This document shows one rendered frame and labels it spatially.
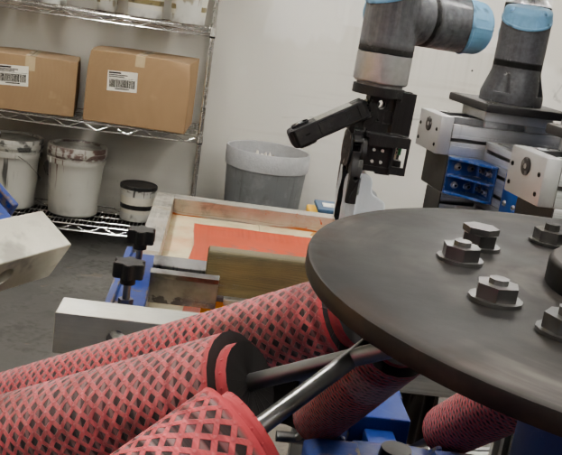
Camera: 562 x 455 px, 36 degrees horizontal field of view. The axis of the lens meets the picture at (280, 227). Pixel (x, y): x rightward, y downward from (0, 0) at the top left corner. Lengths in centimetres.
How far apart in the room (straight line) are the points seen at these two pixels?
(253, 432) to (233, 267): 89
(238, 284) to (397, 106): 33
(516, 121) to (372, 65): 100
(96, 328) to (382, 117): 48
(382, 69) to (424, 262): 80
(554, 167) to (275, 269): 61
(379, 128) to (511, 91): 95
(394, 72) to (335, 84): 375
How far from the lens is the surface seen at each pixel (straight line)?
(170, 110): 441
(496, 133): 210
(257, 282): 123
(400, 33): 116
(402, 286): 33
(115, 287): 117
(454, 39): 122
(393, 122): 119
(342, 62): 491
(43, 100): 453
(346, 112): 117
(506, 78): 212
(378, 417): 85
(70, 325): 100
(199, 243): 162
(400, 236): 41
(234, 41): 486
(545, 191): 161
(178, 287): 122
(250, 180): 443
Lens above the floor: 141
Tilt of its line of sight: 14 degrees down
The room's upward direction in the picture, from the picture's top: 9 degrees clockwise
